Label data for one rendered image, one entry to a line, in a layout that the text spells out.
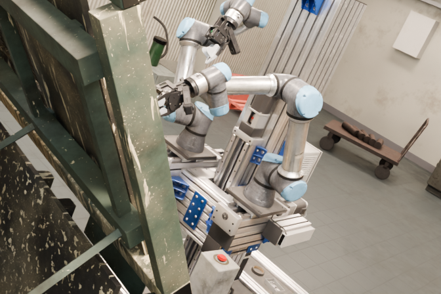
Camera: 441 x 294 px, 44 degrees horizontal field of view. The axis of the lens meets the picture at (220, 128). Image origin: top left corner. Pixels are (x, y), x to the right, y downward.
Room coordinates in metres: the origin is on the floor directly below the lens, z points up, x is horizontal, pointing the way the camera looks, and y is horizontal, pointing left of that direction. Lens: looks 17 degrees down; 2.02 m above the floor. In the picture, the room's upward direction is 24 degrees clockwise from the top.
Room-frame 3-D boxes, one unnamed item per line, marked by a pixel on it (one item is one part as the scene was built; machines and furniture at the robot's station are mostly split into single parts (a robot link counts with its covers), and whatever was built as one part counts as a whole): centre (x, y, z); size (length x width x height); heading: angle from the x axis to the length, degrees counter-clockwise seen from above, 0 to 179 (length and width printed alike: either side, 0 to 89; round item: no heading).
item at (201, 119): (2.67, 0.12, 1.20); 0.13 x 0.12 x 0.14; 118
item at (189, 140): (2.68, 0.11, 1.09); 0.15 x 0.15 x 0.10
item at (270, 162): (2.38, -0.29, 1.20); 0.13 x 0.12 x 0.14; 37
